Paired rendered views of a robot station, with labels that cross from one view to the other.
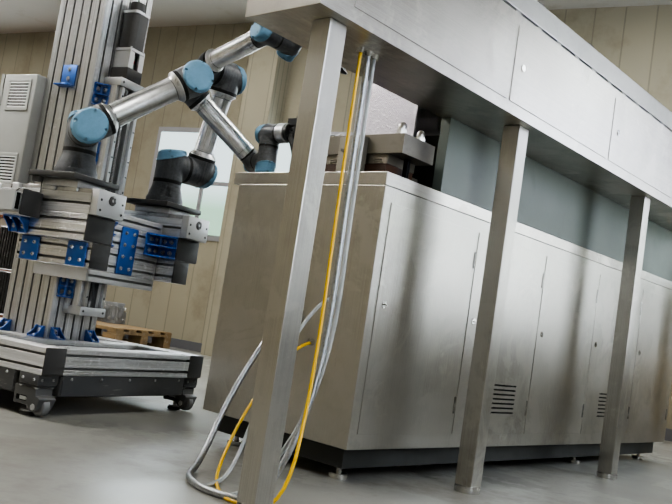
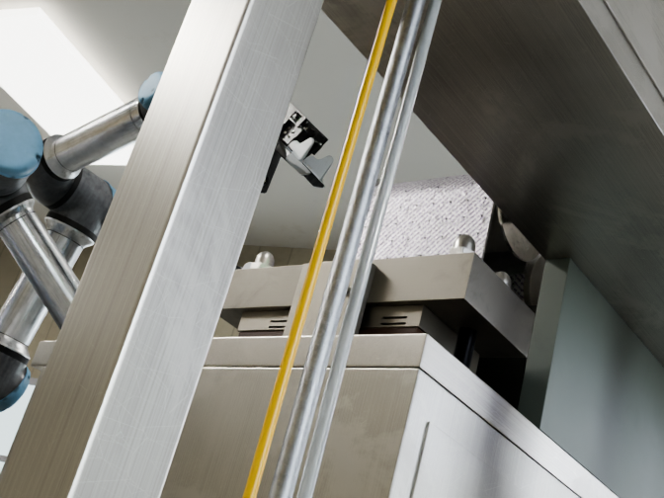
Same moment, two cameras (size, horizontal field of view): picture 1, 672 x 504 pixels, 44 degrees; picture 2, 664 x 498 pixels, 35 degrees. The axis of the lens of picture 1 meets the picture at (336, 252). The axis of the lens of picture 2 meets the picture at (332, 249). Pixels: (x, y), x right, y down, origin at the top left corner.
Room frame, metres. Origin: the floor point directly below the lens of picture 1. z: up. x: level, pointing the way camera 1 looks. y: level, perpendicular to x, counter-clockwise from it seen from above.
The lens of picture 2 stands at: (1.33, 0.00, 0.49)
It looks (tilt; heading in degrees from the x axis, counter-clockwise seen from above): 25 degrees up; 1
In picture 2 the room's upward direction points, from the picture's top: 16 degrees clockwise
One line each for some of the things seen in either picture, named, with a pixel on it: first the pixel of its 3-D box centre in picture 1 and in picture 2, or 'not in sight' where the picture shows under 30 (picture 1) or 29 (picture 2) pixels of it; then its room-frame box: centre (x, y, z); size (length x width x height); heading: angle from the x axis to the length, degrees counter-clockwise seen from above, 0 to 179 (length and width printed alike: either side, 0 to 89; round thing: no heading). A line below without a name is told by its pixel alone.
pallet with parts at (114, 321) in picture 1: (93, 318); not in sight; (7.19, 1.98, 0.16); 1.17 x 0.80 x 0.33; 62
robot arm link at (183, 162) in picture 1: (171, 164); not in sight; (3.38, 0.72, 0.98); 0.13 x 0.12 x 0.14; 135
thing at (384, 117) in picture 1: (386, 127); (407, 278); (2.71, -0.10, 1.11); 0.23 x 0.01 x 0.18; 48
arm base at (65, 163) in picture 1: (77, 163); not in sight; (2.94, 0.96, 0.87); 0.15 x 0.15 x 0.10
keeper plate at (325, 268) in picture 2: (351, 154); (327, 302); (2.52, 0.00, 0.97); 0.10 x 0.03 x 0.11; 48
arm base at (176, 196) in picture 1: (165, 192); not in sight; (3.37, 0.73, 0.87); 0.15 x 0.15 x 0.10
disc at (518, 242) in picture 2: not in sight; (523, 210); (2.67, -0.24, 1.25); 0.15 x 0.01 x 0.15; 138
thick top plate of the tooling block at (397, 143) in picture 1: (368, 151); (365, 311); (2.59, -0.05, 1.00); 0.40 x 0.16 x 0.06; 48
